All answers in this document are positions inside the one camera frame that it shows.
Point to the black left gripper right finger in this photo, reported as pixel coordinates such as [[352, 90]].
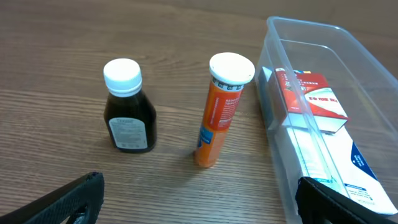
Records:
[[319, 204]]

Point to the red white medicine box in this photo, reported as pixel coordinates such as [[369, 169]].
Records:
[[326, 109]]

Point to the blue yellow VapoDrops box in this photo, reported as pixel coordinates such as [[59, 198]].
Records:
[[280, 105]]

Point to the orange tablet tube white cap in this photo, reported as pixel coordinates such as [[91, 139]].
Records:
[[230, 72]]

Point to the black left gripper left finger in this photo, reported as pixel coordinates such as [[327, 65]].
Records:
[[79, 201]]

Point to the dark syrup bottle white cap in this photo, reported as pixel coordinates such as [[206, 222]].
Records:
[[129, 115]]

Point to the clear plastic container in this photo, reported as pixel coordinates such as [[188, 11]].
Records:
[[365, 89]]

